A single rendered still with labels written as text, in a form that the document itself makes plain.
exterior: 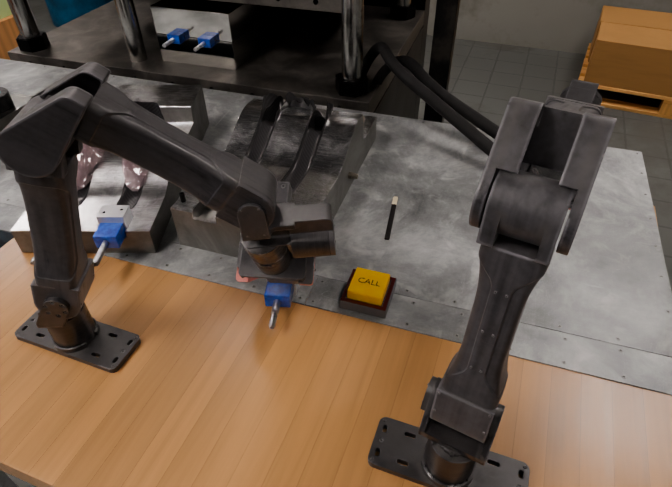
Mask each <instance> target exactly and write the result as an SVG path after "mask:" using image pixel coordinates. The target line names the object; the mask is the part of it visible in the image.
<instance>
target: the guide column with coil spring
mask: <svg viewBox="0 0 672 487"><path fill-rule="evenodd" d="M114 2H115V6H116V9H117V13H118V16H119V20H120V24H121V27H122V31H123V35H124V38H125V42H126V45H127V49H128V53H129V56H130V60H131V61H132V62H142V61H145V60H147V54H146V50H145V46H144V42H143V38H142V34H141V30H140V26H139V22H138V18H137V14H136V10H135V6H134V2H133V0H114Z"/></svg>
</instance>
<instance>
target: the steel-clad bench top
mask: <svg viewBox="0 0 672 487"><path fill-rule="evenodd" d="M74 70H75V69H69V68H62V67H56V66H49V65H42V64H35V63H28V62H21V61H14V60H8V59H1V58H0V87H4V88H6V89H8V91H9V92H14V93H20V94H26V95H32V96H33V95H34V94H36V93H37V92H39V91H40V90H42V89H44V88H45V87H47V86H49V85H50V84H52V83H54V82H55V81H57V80H59V79H60V78H62V77H64V76H65V75H67V74H69V73H70V72H72V71H74ZM203 94H204V99H205V104H206V109H207V115H208V120H209V126H208V128H207V130H206V133H205V135H204V138H203V140H202V142H204V143H206V144H208V145H210V146H212V147H214V148H216V149H219V150H221V151H225V149H226V147H227V145H228V143H229V140H230V138H231V136H232V133H233V131H234V128H235V126H236V123H237V121H238V118H239V116H240V114H241V112H242V110H243V109H244V107H245V106H246V105H247V104H248V103H249V102H250V101H251V100H253V99H254V98H255V99H262V100H263V97H262V96H255V95H248V94H241V93H234V92H227V91H220V90H213V89H207V88H203ZM333 110H337V111H343V112H350V113H357V114H363V115H366V116H372V117H377V121H376V139H375V141H374V143H373V144H372V146H371V148H370V150H369V152H368V154H367V156H366V158H365V160H364V162H363V164H362V165H361V167H360V169H359V171H358V173H357V174H358V179H354V181H353V183H352V184H351V186H350V188H349V190H348V192H347V194H346V196H345V198H344V200H343V202H342V204H341V205H340V207H339V209H338V211H337V213H336V215H335V217H334V219H333V222H334V225H335V226H334V232H335V240H336V243H335V245H336V255H330V256H318V257H315V268H314V280H313V285H300V284H299V285H298V290H297V295H293V298H292V302H294V303H298V304H302V305H304V304H305V305H306V306H310V307H314V308H318V309H322V310H326V311H330V312H334V313H339V314H343V315H347V316H351V317H355V318H359V319H363V320H367V321H371V322H375V323H379V324H383V325H387V326H391V327H395V328H399V329H403V330H407V331H411V332H416V333H420V334H424V335H428V336H432V337H436V338H440V339H444V340H448V341H452V342H456V343H460V344H462V341H463V338H464V334H465V331H466V327H467V324H468V320H469V317H470V313H471V310H472V306H473V303H474V299H475V295H476V291H477V286H478V279H479V261H480V260H479V255H478V253H479V249H480V245H481V244H479V243H476V240H477V236H478V233H479V229H480V228H477V227H474V226H471V225H469V215H470V210H471V206H472V202H473V199H474V195H475V192H476V189H477V187H478V184H479V181H480V178H481V176H482V173H483V170H484V167H485V165H486V162H487V159H488V155H487V154H485V153H484V152H483V151H482V150H481V149H480V148H478V147H477V146H476V145H475V144H474V143H473V142H471V141H470V140H469V139H468V138H467V137H466V136H464V135H463V134H462V133H461V132H460V131H459V130H457V129H456V128H455V127H454V126H453V125H452V124H447V123H440V122H433V121H426V120H419V119H412V118H406V117H399V116H392V115H385V114H378V113H371V112H364V111H358V110H351V109H344V108H337V107H333ZM394 196H395V197H398V201H397V205H396V210H395V215H394V220H393V225H392V230H391V235H390V239H389V240H385V239H384V238H385V234H386V229H387V224H388V220H389V215H390V210H391V206H392V201H393V197H394ZM25 211H26V209H25V204H24V200H23V196H22V193H21V190H20V187H19V184H18V183H17V182H16V180H15V177H14V172H13V170H7V169H6V166H5V164H4V163H3V162H2V161H1V160H0V231H4V232H9V233H11V231H10V230H11V229H12V228H13V226H14V225H15V224H16V222H17V221H18V220H19V218H20V217H21V216H22V215H23V213H24V212H25ZM569 213H570V210H568V212H567V215H566V217H565V220H564V223H563V226H562V228H561V231H560V234H559V237H558V240H557V242H556V246H555V250H554V254H553V256H552V259H551V262H550V265H549V267H548V269H547V271H546V273H545V275H544V276H543V277H542V278H541V279H540V280H539V281H538V283H537V284H536V286H535V287H534V289H533V290H532V292H531V294H530V295H529V297H528V300H527V302H526V305H525V308H524V310H523V313H522V316H521V319H520V322H519V325H518V328H517V330H516V333H515V336H514V339H513V342H512V345H511V348H510V351H509V356H513V357H517V358H521V359H525V360H529V361H533V362H537V363H541V364H545V365H549V366H553V367H557V368H561V369H566V370H570V371H574V372H578V373H582V374H586V375H590V376H594V377H598V378H602V379H606V380H610V381H614V382H618V383H622V384H626V385H630V386H634V387H638V388H643V389H647V390H651V391H655V392H659V393H663V394H667V395H671V396H672V291H671V287H670V282H669V277H668V273H667V268H666V263H665V259H664V254H663V249H662V245H661V240H660V235H659V231H658V226H657V221H656V216H655V212H654V207H653V202H652V198H651V193H650V188H649V184H648V179H647V174H646V170H645V165H644V160H643V156H642V152H639V151H632V150H625V149H618V148H612V147H607V149H606V152H605V154H604V157H603V160H602V163H601V166H600V168H599V171H598V174H597V177H596V180H595V182H594V185H593V188H592V191H591V194H590V196H589V199H588V202H587V205H586V208H585V210H584V213H583V216H582V219H581V222H580V224H579V227H578V230H577V232H576V235H575V238H574V240H573V243H572V246H571V248H570V250H569V253H568V255H567V256H566V255H563V254H559V253H556V249H557V246H558V243H559V241H560V238H561V235H562V232H563V229H564V227H565V224H566V221H567V218H568V215H569ZM103 256H107V257H112V258H116V259H120V260H124V261H128V262H132V263H136V264H140V265H144V266H148V267H152V268H156V269H160V270H164V271H168V272H172V273H176V274H180V275H184V276H189V277H193V278H197V279H201V280H205V281H209V282H213V283H217V284H221V285H225V286H229V287H233V288H237V289H241V290H245V291H249V292H253V293H257V294H261V295H264V293H265V289H266V285H267V280H266V278H258V279H256V280H253V281H251V282H238V281H237V280H236V272H237V266H236V264H237V257H233V256H228V255H224V254H220V253H215V252H211V251H207V250H202V249H198V248H194V247H189V246H185V245H181V244H180V242H179V238H178V235H177V231H176V228H175V224H174V220H173V217H172V216H171V218H170V221H169V223H168V226H167V228H166V230H165V233H164V235H163V238H162V240H161V243H160V245H159V248H158V250H157V252H156V253H105V254H104V255H103ZM357 267H359V268H364V269H368V270H373V271H377V272H382V273H386V274H390V277H393V278H396V279H397V280H396V287H395V290H394V293H393V296H392V300H391V303H390V306H389V309H388V312H387V315H386V318H385V319H384V318H379V317H375V316H371V315H367V314H363V313H359V312H355V311H351V310H347V309H342V308H340V298H341V296H342V294H343V291H344V289H345V287H346V284H347V282H348V280H349V277H350V275H351V273H352V270H353V269H357ZM309 294H310V295H309ZM308 296H309V297H308ZM307 298H308V299H307ZM306 300H307V301H306ZM305 302H306V303H305Z"/></svg>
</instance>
